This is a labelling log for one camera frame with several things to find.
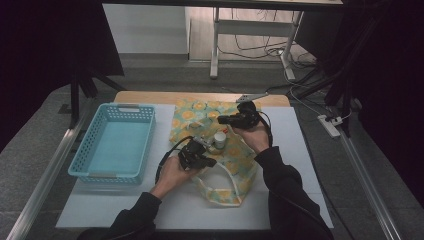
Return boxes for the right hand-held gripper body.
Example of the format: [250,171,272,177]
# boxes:
[232,92,270,130]

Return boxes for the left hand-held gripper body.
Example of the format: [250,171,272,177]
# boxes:
[177,135,213,171]

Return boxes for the small jar with white lid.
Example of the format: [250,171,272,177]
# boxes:
[211,131,228,155]

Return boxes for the orange floral cloth bag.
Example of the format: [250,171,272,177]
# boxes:
[168,97,263,208]

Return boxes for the light blue plastic basket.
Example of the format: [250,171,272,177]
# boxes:
[67,102,157,187]

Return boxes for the person's right hand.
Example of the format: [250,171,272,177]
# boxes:
[232,121,272,155]

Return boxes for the person's left hand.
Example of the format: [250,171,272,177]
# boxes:
[149,154,202,200]

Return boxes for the white table mat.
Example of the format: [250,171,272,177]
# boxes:
[55,103,334,231]

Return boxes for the white power strip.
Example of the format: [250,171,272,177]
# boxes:
[317,114,344,138]

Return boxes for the black metal stand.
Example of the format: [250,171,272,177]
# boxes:
[293,49,368,138]
[68,66,127,130]

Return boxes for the white partition panel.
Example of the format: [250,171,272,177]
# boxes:
[100,3,191,55]

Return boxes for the dark curtain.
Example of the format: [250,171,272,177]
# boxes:
[0,0,124,179]
[333,0,424,205]

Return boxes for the right hand-held gripper cable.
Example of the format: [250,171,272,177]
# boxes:
[259,111,275,148]

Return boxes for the white cable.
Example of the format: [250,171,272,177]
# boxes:
[283,66,353,122]

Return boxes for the black floor cables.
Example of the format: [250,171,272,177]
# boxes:
[218,33,318,68]

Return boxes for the white desk frame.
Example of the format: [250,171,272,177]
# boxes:
[209,6,305,81]

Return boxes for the aluminium rail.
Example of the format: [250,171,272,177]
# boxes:
[6,113,88,240]
[338,133,403,240]

